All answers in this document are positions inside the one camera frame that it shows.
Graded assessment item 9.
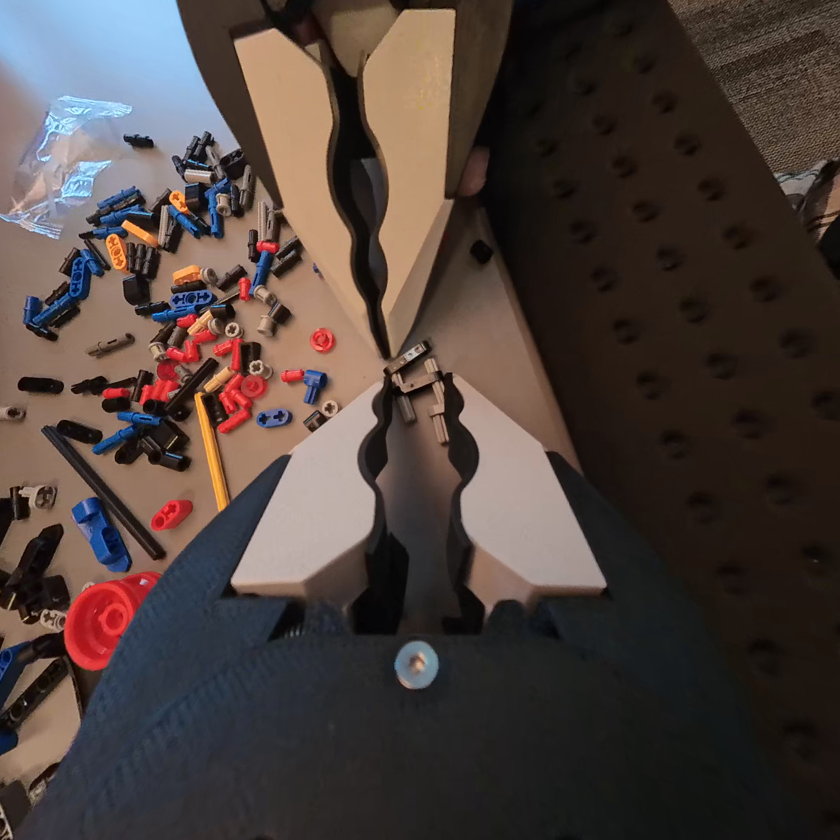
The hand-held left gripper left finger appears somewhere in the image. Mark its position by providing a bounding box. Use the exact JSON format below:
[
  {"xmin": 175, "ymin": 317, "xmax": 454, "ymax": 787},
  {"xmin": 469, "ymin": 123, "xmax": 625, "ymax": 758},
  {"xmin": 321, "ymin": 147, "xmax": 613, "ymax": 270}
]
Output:
[{"xmin": 230, "ymin": 382, "xmax": 411, "ymax": 634}]

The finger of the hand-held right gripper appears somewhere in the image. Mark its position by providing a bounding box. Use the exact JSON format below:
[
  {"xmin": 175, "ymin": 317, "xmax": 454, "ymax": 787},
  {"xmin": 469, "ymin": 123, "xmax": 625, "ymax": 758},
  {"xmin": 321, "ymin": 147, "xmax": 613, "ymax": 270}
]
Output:
[
  {"xmin": 231, "ymin": 0, "xmax": 399, "ymax": 361},
  {"xmin": 356, "ymin": 7, "xmax": 457, "ymax": 357}
]

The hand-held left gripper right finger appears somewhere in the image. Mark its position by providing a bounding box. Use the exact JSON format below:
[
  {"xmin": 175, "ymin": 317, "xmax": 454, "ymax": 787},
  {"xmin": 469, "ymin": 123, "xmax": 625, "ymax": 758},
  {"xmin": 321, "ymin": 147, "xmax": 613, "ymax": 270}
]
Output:
[{"xmin": 443, "ymin": 374, "xmax": 608, "ymax": 634}]

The grey pin assembly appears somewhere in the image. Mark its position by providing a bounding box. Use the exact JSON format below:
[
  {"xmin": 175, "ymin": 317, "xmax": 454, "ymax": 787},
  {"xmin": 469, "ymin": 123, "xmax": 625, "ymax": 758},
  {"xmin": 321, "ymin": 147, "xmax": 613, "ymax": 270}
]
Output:
[{"xmin": 384, "ymin": 357, "xmax": 455, "ymax": 446}]

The dark thin beam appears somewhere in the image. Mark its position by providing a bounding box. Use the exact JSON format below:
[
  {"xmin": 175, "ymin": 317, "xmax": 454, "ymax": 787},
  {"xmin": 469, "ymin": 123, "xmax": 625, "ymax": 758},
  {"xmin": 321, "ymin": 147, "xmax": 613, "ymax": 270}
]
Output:
[{"xmin": 386, "ymin": 340, "xmax": 434, "ymax": 376}]

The person's right hand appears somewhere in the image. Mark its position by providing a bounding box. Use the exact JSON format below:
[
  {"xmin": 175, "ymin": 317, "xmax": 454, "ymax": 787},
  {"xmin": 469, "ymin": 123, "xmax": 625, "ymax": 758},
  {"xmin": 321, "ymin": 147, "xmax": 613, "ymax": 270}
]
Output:
[{"xmin": 456, "ymin": 146, "xmax": 493, "ymax": 198}]

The yellow axle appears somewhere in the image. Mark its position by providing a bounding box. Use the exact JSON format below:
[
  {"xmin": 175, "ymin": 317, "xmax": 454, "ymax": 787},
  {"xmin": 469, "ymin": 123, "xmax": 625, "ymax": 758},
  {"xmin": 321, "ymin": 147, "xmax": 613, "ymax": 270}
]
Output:
[{"xmin": 195, "ymin": 392, "xmax": 231, "ymax": 511}]

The blue angle connector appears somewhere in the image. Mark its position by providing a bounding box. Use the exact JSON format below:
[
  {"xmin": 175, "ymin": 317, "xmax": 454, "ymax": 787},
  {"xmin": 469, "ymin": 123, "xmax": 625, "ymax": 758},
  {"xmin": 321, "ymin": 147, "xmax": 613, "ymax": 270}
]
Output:
[{"xmin": 282, "ymin": 369, "xmax": 328, "ymax": 403}]

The pile of small building pieces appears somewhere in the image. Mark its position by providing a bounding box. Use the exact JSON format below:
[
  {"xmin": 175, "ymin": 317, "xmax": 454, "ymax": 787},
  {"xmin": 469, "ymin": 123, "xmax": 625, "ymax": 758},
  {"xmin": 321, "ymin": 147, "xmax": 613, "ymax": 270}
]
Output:
[{"xmin": 23, "ymin": 131, "xmax": 306, "ymax": 473}]

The blue curved panel piece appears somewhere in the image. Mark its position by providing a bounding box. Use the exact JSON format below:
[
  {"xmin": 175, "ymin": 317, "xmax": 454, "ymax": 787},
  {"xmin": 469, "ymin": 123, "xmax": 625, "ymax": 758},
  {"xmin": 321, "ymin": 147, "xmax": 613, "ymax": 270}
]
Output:
[{"xmin": 72, "ymin": 497, "xmax": 132, "ymax": 572}]

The black dimpled panel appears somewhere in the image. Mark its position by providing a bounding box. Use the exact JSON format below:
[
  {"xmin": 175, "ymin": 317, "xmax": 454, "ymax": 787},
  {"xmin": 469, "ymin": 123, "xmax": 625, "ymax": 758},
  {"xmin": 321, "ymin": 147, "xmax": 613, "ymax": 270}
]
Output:
[{"xmin": 486, "ymin": 0, "xmax": 840, "ymax": 840}]

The long black axle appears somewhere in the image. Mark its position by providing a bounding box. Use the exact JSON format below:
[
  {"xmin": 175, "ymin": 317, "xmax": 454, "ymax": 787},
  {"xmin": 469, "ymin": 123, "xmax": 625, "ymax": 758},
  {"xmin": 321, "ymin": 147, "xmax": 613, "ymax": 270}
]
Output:
[{"xmin": 41, "ymin": 425, "xmax": 166, "ymax": 560}]

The red wheel hub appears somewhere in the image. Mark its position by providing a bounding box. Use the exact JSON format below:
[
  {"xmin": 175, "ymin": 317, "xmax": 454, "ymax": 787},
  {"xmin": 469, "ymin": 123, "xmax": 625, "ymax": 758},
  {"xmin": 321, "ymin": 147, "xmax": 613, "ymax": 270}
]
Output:
[{"xmin": 64, "ymin": 571, "xmax": 161, "ymax": 670}]

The clear empty plastic bag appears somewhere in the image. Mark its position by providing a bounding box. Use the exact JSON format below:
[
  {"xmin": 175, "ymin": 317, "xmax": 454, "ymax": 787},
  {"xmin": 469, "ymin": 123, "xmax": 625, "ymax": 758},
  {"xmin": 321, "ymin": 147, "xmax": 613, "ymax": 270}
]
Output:
[{"xmin": 0, "ymin": 95, "xmax": 132, "ymax": 238}]

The pile of large black beams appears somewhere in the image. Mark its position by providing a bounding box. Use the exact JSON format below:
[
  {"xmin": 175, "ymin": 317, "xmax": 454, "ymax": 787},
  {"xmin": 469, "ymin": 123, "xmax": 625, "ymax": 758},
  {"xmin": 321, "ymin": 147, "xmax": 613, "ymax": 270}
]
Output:
[{"xmin": 0, "ymin": 486, "xmax": 86, "ymax": 798}]

